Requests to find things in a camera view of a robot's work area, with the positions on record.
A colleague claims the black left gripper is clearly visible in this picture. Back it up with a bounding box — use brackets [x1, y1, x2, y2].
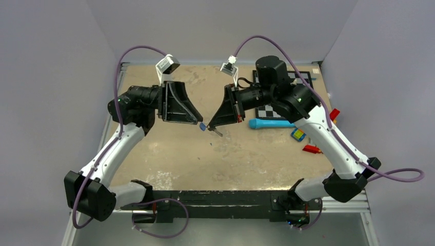
[126, 80, 202, 125]

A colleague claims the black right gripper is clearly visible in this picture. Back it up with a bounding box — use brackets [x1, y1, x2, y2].
[210, 82, 275, 127]

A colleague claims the blue plastic key tag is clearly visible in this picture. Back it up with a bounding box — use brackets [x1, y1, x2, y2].
[199, 122, 207, 131]

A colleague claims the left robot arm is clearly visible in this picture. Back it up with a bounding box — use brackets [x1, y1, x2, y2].
[64, 81, 203, 221]

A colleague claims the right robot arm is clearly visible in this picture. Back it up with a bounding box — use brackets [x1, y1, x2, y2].
[207, 55, 381, 209]

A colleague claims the light blue plastic cylinder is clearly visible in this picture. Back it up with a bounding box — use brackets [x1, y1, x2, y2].
[248, 118, 295, 129]

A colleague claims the black white chessboard mat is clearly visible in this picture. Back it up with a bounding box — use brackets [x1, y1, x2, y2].
[255, 71, 317, 120]

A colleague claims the red triangular block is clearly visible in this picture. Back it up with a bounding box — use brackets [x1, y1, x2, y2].
[303, 145, 322, 154]

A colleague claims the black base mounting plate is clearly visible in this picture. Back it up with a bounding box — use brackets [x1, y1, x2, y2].
[149, 190, 322, 223]

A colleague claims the red green toy block stack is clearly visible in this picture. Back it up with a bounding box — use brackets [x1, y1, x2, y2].
[329, 108, 341, 124]

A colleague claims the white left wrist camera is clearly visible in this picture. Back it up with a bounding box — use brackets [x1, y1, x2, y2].
[155, 54, 180, 84]

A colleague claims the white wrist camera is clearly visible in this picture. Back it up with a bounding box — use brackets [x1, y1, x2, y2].
[220, 55, 239, 87]
[155, 54, 180, 84]

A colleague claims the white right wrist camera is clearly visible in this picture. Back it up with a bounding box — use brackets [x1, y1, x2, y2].
[220, 55, 239, 87]

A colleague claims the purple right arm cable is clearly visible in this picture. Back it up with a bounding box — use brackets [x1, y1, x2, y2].
[232, 35, 425, 183]

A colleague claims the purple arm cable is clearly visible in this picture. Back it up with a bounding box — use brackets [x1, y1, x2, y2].
[232, 35, 425, 183]
[72, 45, 168, 230]

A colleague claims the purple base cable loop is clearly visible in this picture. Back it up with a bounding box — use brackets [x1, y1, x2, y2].
[131, 198, 190, 239]

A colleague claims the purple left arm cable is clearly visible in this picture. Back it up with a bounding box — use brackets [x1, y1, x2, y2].
[72, 45, 168, 230]

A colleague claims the aluminium frame rail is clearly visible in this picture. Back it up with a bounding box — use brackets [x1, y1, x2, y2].
[62, 192, 379, 245]

